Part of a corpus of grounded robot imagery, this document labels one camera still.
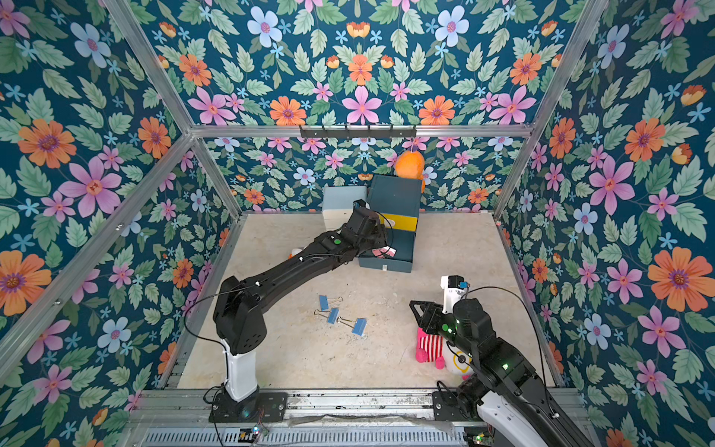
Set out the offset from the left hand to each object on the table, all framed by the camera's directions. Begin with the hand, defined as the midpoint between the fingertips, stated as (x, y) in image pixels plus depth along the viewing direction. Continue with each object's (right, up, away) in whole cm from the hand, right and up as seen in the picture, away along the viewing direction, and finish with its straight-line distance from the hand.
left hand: (386, 230), depth 85 cm
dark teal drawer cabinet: (+5, +10, +9) cm, 14 cm away
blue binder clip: (-21, -25, +9) cm, 33 cm away
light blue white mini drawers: (-19, +11, +26) cm, 34 cm away
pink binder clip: (0, -8, +9) cm, 12 cm away
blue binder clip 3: (-9, -31, +3) cm, 32 cm away
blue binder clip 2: (-18, -28, +6) cm, 34 cm away
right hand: (+7, -19, -15) cm, 25 cm away
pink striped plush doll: (+17, -36, -7) cm, 40 cm away
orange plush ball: (+9, +24, +13) cm, 29 cm away
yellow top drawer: (+5, +2, +5) cm, 7 cm away
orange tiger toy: (-34, -8, +17) cm, 38 cm away
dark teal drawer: (+6, -4, +5) cm, 9 cm away
